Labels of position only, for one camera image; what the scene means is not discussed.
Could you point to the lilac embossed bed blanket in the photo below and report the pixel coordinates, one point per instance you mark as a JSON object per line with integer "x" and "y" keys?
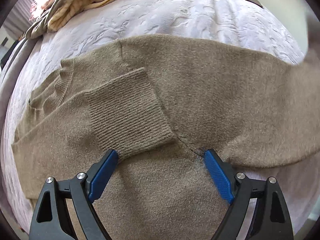
{"x": 180, "y": 12}

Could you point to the taupe knit sweater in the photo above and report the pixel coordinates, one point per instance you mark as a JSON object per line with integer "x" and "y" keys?
{"x": 175, "y": 92}

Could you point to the grey curtain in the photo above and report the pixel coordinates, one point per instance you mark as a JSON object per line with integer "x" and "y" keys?
{"x": 17, "y": 17}

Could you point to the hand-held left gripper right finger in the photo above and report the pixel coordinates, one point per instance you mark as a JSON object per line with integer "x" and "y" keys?
{"x": 218, "y": 175}

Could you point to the grey quilted blanket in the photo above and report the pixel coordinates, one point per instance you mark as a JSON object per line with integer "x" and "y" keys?
{"x": 10, "y": 62}

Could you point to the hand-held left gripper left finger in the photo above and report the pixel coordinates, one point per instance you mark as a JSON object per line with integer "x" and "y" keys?
{"x": 103, "y": 173}

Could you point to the olive green garment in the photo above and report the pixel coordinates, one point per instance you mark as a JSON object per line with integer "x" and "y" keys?
{"x": 37, "y": 28}

